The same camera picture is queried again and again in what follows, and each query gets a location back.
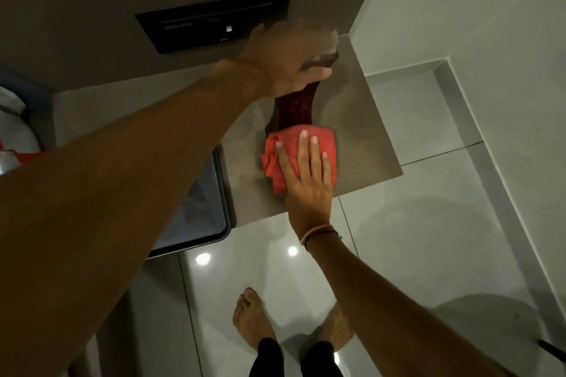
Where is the black wall switch panel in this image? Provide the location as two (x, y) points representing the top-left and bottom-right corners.
(134, 0), (292, 55)

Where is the person's right leg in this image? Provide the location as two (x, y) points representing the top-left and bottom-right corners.
(301, 340), (344, 377)

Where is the person's foot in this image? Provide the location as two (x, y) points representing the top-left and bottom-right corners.
(300, 302), (355, 362)
(233, 287), (278, 352)

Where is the dark red decorative stand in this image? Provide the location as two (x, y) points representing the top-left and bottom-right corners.
(264, 50), (341, 135)

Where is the red cleaning cloth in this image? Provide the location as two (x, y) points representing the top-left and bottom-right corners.
(260, 124), (339, 195)

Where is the pink wrist band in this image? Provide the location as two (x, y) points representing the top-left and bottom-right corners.
(299, 224), (344, 252)

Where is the person's right forearm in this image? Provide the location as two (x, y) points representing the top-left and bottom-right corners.
(305, 233), (520, 377)

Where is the person's leg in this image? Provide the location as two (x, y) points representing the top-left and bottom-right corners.
(249, 337), (284, 377)
(301, 340), (344, 377)

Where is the white and red bag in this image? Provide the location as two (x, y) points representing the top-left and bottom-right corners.
(0, 85), (43, 175)

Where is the person's left forearm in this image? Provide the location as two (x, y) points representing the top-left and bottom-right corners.
(0, 59), (267, 377)

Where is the black stick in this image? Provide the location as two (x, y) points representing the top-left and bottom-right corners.
(537, 339), (566, 364)

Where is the grey wooden side table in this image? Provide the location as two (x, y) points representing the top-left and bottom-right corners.
(218, 34), (404, 228)

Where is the person's left leg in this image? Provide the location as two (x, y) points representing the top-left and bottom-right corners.
(249, 337), (284, 377)

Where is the person's left hand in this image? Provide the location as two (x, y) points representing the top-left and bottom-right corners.
(240, 21), (341, 99)

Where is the person's right foot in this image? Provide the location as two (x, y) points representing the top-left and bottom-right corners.
(300, 302), (355, 362)

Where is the person's left foot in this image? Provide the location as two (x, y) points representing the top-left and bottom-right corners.
(233, 287), (278, 352)

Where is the person's right hand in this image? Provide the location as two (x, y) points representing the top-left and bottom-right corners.
(275, 130), (335, 241)

